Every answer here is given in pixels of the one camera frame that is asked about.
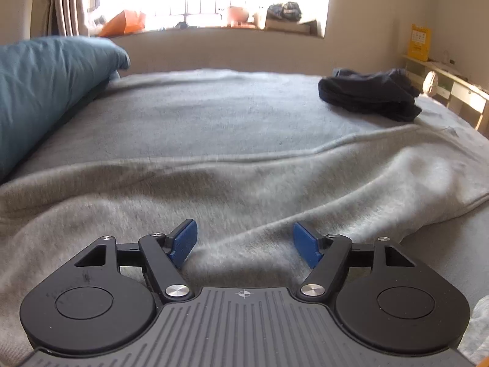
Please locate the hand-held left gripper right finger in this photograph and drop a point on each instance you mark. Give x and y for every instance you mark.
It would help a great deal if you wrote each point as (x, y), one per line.
(305, 242)

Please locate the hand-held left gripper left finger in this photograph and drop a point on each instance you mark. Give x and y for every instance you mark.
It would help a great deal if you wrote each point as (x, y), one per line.
(185, 242)

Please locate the grey bed blanket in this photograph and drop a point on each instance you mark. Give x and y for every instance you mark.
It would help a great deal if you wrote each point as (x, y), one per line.
(214, 111)

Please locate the dark navy garment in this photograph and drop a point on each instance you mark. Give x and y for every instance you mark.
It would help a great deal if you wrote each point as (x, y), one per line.
(366, 91)

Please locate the cream carved bedpost finial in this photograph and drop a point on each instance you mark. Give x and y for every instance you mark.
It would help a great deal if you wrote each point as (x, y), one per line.
(429, 83)

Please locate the teal pillow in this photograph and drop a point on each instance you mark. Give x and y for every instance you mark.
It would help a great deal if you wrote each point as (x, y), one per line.
(46, 88)

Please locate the cardboard box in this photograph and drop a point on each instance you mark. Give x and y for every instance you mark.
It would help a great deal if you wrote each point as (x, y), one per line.
(290, 26)

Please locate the cream desk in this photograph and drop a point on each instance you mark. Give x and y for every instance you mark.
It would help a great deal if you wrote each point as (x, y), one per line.
(470, 99)

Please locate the orange bag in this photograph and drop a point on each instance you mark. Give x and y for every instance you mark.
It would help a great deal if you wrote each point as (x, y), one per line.
(124, 23)

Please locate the yellow box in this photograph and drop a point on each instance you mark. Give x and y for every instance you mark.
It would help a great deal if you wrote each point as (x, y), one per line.
(419, 44)

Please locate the terracotta pot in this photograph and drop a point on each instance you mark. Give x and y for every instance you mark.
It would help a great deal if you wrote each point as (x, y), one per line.
(237, 14)

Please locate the beige curtain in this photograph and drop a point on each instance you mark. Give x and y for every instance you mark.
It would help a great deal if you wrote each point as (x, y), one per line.
(68, 4)

